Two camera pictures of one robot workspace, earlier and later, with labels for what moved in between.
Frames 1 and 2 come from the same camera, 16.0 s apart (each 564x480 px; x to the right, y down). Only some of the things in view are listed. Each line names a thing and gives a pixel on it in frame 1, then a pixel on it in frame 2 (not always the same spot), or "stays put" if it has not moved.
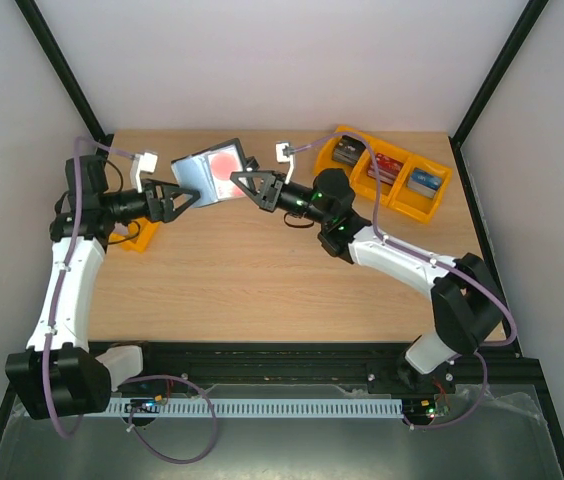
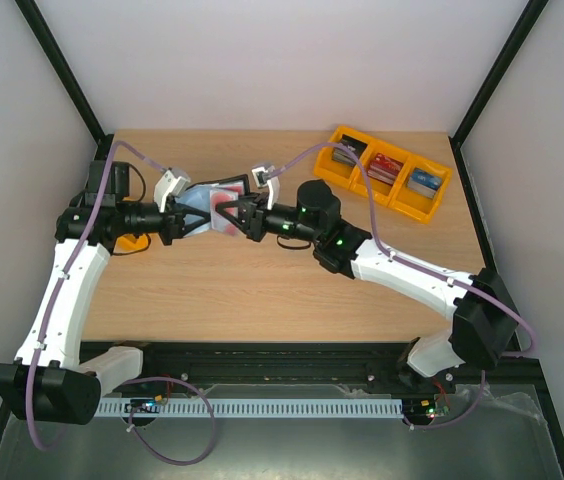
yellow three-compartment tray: (409, 185) stays put
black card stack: (348, 150) stays put
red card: (223, 164) -> (219, 222)
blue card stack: (424, 182) stays put
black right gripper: (270, 190) -> (253, 220)
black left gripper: (163, 209) -> (176, 227)
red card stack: (388, 168) stays put
